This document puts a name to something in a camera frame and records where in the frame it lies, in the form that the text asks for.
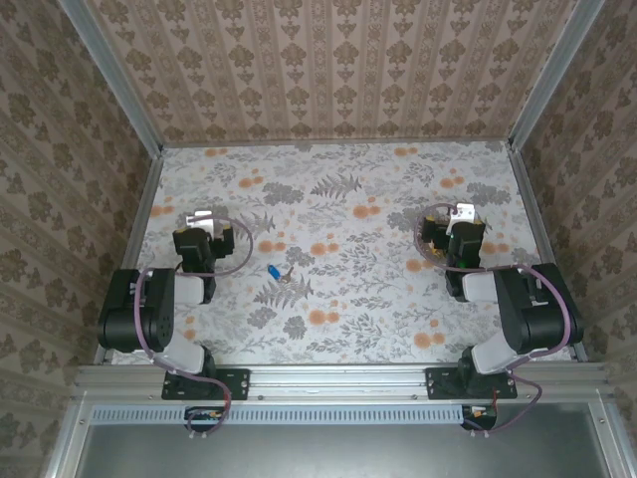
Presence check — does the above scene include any grey metal sheet panel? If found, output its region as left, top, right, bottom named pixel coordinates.
left=47, top=402, right=623, bottom=478

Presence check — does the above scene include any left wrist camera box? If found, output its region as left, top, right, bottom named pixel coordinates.
left=184, top=209, right=226, bottom=239

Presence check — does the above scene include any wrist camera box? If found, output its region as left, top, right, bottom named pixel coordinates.
left=184, top=209, right=226, bottom=239
left=446, top=202, right=478, bottom=236

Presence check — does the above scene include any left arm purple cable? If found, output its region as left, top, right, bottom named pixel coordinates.
left=129, top=216, right=256, bottom=442

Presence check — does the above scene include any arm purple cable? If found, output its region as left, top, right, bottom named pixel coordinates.
left=129, top=216, right=256, bottom=442
left=414, top=202, right=573, bottom=439

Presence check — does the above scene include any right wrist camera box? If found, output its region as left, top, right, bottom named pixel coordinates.
left=446, top=202, right=478, bottom=236

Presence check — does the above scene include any left aluminium side rail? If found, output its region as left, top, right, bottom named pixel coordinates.
left=92, top=148, right=165, bottom=364

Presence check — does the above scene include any aluminium side rail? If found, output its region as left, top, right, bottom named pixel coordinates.
left=507, top=143, right=591, bottom=362
left=92, top=148, right=165, bottom=364

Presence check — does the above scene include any right aluminium side rail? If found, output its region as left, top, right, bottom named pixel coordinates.
left=507, top=143, right=591, bottom=362

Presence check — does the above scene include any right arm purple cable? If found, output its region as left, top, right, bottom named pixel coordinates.
left=414, top=202, right=573, bottom=439

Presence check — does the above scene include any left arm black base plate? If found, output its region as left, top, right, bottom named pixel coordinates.
left=162, top=366, right=251, bottom=401

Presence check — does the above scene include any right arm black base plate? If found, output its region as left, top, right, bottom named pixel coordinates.
left=425, top=366, right=519, bottom=401

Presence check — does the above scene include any left aluminium corner post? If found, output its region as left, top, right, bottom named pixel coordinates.
left=57, top=0, right=165, bottom=158

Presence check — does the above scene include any aluminium corner post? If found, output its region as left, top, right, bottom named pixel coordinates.
left=507, top=0, right=606, bottom=150
left=57, top=0, right=165, bottom=158

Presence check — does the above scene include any aluminium mounting rail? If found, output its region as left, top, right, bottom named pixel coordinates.
left=74, top=362, right=611, bottom=405

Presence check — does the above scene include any right aluminium corner post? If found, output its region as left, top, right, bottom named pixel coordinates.
left=507, top=0, right=606, bottom=150

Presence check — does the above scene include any grey slotted cable duct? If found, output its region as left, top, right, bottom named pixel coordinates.
left=92, top=403, right=492, bottom=426

